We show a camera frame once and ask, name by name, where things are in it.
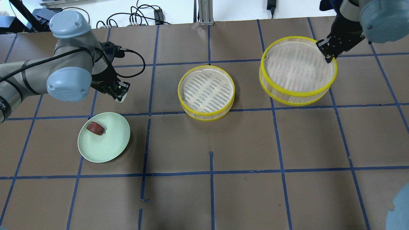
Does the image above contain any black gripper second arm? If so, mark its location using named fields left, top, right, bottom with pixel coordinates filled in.
left=91, top=64, right=130, bottom=103

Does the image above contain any black gripper first arm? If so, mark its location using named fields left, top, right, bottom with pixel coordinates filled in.
left=316, top=18, right=364, bottom=64

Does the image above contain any red-brown bun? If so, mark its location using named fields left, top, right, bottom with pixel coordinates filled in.
left=86, top=122, right=105, bottom=136

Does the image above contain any yellow steamer layer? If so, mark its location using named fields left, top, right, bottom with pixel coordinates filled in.
left=259, top=36, right=338, bottom=106
left=178, top=65, right=235, bottom=121

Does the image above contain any light green plate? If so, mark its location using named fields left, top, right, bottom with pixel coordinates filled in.
left=77, top=112, right=131, bottom=163

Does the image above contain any black power adapter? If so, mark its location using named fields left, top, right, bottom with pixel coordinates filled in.
left=266, top=0, right=277, bottom=11

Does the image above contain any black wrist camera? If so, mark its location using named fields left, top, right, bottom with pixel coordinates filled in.
left=101, top=41, right=125, bottom=63

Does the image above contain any aluminium frame post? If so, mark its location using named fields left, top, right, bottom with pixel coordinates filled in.
left=197, top=0, right=214, bottom=27

